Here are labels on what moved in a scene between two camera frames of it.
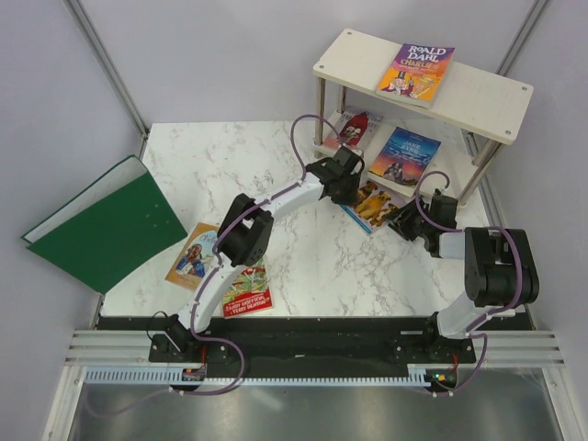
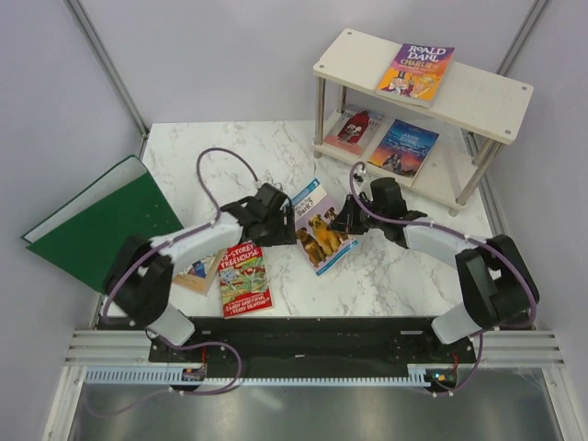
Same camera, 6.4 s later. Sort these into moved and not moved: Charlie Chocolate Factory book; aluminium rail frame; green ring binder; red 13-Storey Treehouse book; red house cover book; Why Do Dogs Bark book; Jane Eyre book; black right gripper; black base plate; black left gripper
Moved: Jane Eyre book; black left gripper; Why Do Dogs Bark book; black right gripper
Not moved: red house cover book; red 13-Storey Treehouse book; aluminium rail frame; Charlie Chocolate Factory book; green ring binder; black base plate
